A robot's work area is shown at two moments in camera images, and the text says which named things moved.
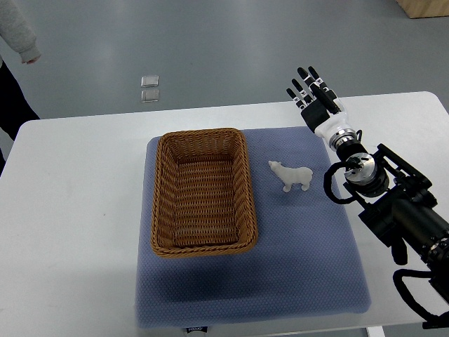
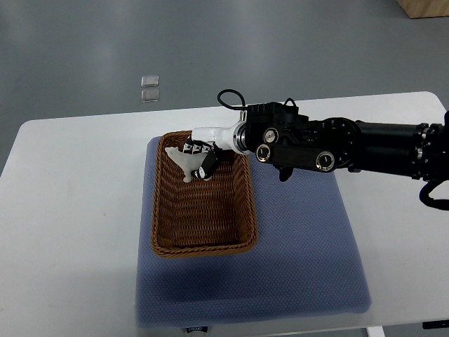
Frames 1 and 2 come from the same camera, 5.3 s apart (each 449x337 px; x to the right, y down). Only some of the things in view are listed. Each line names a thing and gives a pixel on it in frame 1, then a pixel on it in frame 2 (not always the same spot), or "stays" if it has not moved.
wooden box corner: x=419 y=8 stays
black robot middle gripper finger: x=307 y=79 → x=196 y=149
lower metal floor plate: x=148 y=95 stays
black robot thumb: x=327 y=97 → x=209 y=163
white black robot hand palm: x=323 y=121 → x=222 y=137
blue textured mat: x=307 y=260 stays
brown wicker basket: x=203 y=201 stays
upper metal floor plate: x=149 y=81 stays
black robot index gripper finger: x=318 y=80 → x=206 y=149
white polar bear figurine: x=289 y=176 → x=188 y=162
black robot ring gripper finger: x=307 y=97 → x=187 y=148
